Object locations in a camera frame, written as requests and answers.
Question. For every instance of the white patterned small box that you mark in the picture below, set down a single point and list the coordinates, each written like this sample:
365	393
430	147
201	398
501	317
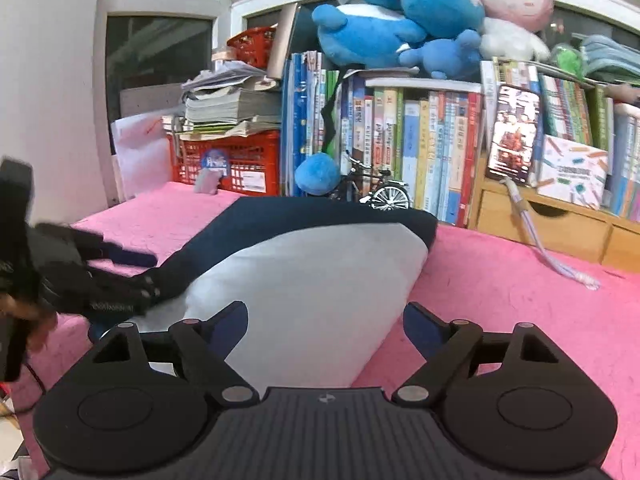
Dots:
572	172

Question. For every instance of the row of books right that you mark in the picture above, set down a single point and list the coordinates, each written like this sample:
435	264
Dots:
579	112

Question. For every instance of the miniature bicycle model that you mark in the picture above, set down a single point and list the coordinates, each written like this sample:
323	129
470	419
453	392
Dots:
374	188

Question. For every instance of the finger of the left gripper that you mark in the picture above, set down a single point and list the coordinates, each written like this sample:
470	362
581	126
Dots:
91	292
100	244

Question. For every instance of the row of books left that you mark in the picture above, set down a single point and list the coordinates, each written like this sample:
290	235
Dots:
425	131

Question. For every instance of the folded teal towel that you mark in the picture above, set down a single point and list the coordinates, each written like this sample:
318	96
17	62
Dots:
606	60

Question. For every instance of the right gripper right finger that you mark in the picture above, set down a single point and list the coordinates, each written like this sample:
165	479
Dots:
447	349

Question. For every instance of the red basket upper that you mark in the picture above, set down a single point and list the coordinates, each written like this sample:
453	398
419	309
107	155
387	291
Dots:
253	46

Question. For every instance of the white and navy jacket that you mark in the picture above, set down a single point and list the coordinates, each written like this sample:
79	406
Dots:
323	281

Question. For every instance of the wooden drawer organizer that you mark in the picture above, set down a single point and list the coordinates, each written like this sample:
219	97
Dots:
583	233

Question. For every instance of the blue plush ball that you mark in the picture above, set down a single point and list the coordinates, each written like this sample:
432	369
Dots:
318	175

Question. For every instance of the pink bunny pattern blanket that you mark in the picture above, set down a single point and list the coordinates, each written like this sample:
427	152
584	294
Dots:
491	281

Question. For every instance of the round blue tag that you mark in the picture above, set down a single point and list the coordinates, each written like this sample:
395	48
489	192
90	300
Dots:
212	172

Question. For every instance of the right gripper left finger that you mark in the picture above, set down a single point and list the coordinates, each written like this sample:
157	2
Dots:
204	346

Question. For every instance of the blue whale plush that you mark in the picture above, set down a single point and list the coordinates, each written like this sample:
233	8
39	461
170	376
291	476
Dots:
374	37

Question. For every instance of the smartphone with lit screen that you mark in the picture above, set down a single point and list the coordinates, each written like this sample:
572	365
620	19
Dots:
513	134

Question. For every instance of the white paper bag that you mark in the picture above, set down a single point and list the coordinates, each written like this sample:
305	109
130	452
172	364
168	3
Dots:
142	152

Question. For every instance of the row of books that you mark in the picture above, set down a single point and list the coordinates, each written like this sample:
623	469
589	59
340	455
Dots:
579	112
425	131

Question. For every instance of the pink white bunny plush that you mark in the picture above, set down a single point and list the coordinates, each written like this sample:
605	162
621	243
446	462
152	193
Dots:
510	29

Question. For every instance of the red plastic crate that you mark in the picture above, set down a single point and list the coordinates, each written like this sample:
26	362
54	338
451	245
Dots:
249	164

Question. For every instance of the green ball toy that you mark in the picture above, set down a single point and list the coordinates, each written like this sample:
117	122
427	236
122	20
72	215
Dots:
567	58

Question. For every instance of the person's left hand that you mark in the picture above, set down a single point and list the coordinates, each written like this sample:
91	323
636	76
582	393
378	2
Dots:
42	322

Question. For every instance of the stack of papers and books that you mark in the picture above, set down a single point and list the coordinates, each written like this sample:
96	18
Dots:
236	99

